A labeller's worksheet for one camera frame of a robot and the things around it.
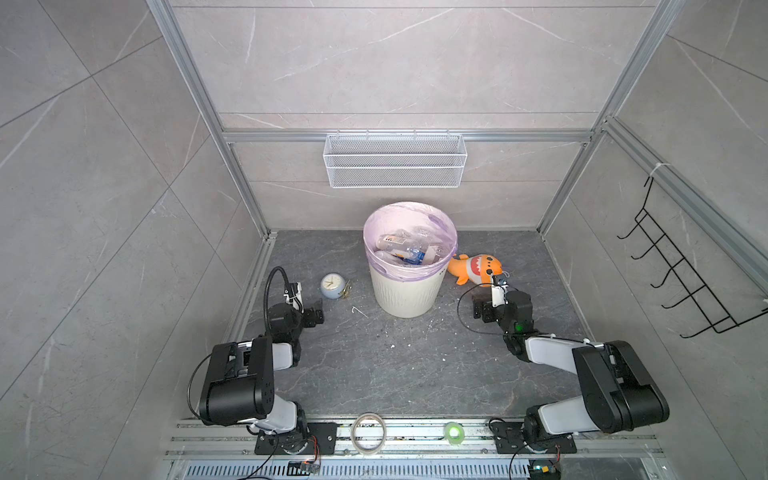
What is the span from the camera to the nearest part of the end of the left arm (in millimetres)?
717

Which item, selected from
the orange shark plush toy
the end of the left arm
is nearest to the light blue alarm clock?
the end of the left arm

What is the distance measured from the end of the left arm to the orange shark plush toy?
0.50 m

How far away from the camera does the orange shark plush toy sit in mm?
996

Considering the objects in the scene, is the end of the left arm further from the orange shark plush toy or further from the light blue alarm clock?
the orange shark plush toy
